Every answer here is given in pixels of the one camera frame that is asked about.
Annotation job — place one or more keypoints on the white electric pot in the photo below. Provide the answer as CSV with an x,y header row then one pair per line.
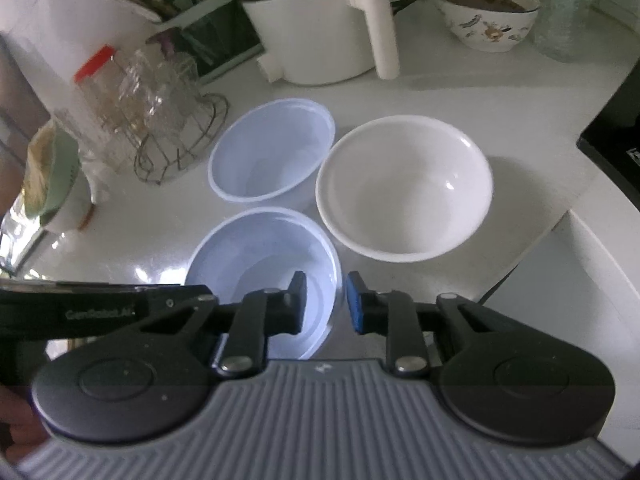
x,y
310,35

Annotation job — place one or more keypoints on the black cooktop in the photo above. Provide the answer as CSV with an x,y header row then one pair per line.
x,y
615,135

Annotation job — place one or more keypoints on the person's left hand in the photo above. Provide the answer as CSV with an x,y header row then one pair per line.
x,y
15,420

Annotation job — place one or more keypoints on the white bowl red rim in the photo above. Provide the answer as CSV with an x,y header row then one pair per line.
x,y
72,210

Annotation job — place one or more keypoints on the plain white bowl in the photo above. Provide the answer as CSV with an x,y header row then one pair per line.
x,y
400,195

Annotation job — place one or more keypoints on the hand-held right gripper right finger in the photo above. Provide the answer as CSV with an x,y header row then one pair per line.
x,y
355,305

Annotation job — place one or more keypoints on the translucent plastic bowl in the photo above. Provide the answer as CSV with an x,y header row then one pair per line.
x,y
240,260
270,160

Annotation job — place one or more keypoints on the cluster of glass cups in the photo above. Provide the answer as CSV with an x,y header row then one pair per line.
x,y
150,90

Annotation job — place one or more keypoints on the red lid plastic jar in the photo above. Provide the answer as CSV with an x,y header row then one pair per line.
x,y
95,67

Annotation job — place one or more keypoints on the green strainer basket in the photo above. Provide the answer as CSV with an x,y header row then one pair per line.
x,y
65,160

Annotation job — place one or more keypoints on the bundle of dry noodles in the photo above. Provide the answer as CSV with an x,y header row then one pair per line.
x,y
40,170

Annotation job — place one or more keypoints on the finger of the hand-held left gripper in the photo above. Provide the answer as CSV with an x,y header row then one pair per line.
x,y
180,294

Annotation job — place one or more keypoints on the patterned ceramic bowl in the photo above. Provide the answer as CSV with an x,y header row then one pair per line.
x,y
490,30

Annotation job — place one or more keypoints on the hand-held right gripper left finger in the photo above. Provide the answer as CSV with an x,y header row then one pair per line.
x,y
296,305

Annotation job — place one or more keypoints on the chopstick holder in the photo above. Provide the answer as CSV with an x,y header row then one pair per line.
x,y
220,35

